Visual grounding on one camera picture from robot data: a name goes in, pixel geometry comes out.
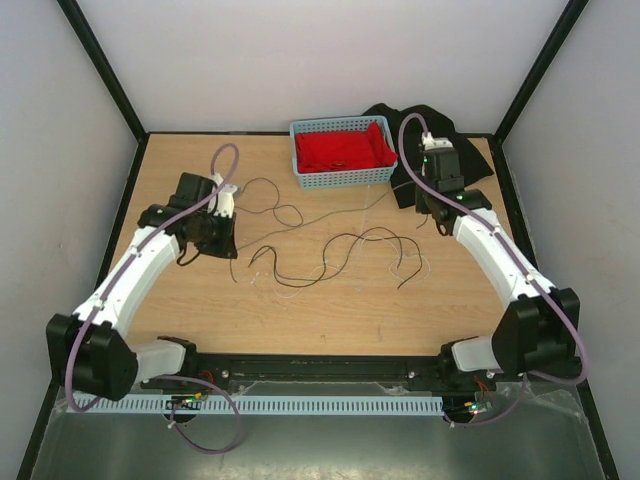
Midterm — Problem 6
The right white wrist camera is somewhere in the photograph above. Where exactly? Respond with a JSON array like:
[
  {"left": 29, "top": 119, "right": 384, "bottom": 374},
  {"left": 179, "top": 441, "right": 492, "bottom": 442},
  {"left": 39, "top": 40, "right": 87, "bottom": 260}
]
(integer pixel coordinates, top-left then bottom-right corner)
[{"left": 421, "top": 132, "right": 453, "bottom": 152}]

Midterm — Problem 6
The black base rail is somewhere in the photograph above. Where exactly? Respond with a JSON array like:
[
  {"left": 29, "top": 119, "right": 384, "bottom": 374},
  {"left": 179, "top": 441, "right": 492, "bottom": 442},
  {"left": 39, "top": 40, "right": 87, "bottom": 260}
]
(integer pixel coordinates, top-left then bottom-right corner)
[{"left": 54, "top": 351, "right": 586, "bottom": 391}]

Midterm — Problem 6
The black wire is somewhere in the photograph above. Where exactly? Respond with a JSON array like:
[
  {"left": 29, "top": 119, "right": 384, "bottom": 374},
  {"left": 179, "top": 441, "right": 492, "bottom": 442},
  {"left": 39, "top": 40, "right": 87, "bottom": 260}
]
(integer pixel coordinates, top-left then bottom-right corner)
[{"left": 248, "top": 227, "right": 422, "bottom": 291}]

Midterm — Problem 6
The red cloth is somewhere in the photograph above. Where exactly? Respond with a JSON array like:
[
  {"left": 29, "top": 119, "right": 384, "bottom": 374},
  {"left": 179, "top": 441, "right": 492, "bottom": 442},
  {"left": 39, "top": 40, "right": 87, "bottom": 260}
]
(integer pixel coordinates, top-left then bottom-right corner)
[{"left": 295, "top": 123, "right": 397, "bottom": 174}]

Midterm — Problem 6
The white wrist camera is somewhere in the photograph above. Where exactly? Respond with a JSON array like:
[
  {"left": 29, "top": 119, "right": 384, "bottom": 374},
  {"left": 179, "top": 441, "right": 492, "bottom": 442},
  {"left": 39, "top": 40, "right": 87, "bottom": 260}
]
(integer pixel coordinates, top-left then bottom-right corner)
[
  {"left": 207, "top": 183, "right": 241, "bottom": 218},
  {"left": 421, "top": 132, "right": 453, "bottom": 152}
]

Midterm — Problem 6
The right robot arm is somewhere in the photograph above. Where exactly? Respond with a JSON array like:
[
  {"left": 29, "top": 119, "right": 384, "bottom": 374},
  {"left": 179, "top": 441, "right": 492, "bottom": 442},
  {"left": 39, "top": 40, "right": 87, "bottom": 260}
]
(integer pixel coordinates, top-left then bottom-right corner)
[{"left": 415, "top": 146, "right": 586, "bottom": 389}]

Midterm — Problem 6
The grey slotted cable duct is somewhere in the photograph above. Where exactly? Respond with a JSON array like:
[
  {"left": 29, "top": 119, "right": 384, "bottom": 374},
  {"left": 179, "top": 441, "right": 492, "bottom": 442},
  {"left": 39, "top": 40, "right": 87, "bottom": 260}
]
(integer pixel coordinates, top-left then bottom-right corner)
[{"left": 76, "top": 394, "right": 442, "bottom": 417}]

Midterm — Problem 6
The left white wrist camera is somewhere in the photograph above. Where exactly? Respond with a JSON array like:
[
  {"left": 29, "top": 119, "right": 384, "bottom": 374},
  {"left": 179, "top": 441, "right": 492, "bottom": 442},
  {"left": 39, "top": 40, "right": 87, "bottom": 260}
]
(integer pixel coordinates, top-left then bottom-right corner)
[{"left": 207, "top": 183, "right": 241, "bottom": 218}]

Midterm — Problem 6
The grey wire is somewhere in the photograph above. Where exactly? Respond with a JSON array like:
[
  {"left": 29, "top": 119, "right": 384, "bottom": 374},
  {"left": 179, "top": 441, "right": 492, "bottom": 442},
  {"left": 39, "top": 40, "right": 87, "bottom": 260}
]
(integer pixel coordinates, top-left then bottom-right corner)
[{"left": 228, "top": 189, "right": 391, "bottom": 284}]

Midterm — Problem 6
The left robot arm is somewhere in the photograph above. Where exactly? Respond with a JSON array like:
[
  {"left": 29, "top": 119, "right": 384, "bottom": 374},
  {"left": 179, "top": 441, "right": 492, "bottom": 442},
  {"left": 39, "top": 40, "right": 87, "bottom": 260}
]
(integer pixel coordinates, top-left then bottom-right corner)
[{"left": 46, "top": 173, "right": 239, "bottom": 400}]

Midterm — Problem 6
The black cloth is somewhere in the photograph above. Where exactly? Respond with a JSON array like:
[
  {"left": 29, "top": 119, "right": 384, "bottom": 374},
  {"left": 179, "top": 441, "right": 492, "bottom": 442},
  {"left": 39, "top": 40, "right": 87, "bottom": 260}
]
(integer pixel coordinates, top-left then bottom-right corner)
[{"left": 362, "top": 103, "right": 494, "bottom": 209}]

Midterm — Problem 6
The black metal frame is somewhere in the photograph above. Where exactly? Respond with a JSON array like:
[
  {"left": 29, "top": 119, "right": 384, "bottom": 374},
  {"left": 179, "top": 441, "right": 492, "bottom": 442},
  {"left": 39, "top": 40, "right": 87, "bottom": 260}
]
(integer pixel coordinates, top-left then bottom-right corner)
[{"left": 17, "top": 1, "right": 619, "bottom": 479}]

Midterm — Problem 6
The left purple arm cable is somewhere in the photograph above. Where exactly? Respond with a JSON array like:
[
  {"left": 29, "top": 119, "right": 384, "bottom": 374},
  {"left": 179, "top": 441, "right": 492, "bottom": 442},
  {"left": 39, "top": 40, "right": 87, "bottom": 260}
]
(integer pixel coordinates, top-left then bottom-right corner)
[{"left": 64, "top": 143, "right": 244, "bottom": 453}]

